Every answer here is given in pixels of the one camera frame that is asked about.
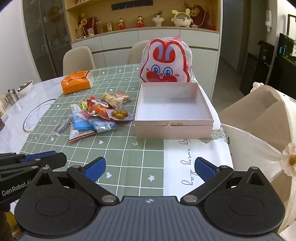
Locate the green olives purple pack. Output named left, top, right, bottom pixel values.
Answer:
left=106, top=109, right=134, bottom=121

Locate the red white flat packet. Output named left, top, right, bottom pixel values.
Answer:
left=69, top=124, right=96, bottom=143

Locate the grey foil snack stick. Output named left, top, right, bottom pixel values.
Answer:
left=54, top=114, right=73, bottom=136

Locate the blue white snack bag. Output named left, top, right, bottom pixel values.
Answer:
left=71, top=104, right=116, bottom=133

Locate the green grid tablecloth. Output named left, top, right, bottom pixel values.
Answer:
left=19, top=63, right=233, bottom=197

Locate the steel mug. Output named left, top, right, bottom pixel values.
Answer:
left=4, top=89, right=19, bottom=105

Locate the large red snack bag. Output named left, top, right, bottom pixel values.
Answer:
left=79, top=96, right=111, bottom=121

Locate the cream covered chair right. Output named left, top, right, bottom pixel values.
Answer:
left=219, top=82, right=295, bottom=233

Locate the white bowl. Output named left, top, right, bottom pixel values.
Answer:
left=17, top=80, right=33, bottom=95

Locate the pink open gift box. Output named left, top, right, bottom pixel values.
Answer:
left=134, top=82, right=214, bottom=140

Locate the orange tissue box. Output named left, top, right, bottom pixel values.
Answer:
left=61, top=70, right=94, bottom=94

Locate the beige pastry snack pack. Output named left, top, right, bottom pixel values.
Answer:
left=101, top=91, right=131, bottom=110

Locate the beige dining chair left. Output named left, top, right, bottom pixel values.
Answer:
left=63, top=46, right=95, bottom=76

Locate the beige dining chair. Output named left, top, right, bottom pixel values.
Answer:
left=127, top=40, right=150, bottom=64
left=63, top=46, right=95, bottom=76

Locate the red white bunny bag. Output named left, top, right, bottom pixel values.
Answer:
left=138, top=35, right=195, bottom=83

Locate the beige dining chair middle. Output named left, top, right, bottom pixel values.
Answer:
left=127, top=40, right=150, bottom=64

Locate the wooden display cabinet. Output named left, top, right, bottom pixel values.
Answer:
left=64, top=1, right=223, bottom=97

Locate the red doll figurine left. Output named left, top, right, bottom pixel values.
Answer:
left=117, top=18, right=125, bottom=30

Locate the red doll figurine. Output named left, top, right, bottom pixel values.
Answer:
left=117, top=18, right=125, bottom=30
left=137, top=16, right=144, bottom=28

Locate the white rabbit figurine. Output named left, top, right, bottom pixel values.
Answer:
left=171, top=9, right=193, bottom=27

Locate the red doll figurine right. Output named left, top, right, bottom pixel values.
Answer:
left=137, top=16, right=144, bottom=28

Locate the white vase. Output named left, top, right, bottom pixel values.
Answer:
left=152, top=10, right=164, bottom=27

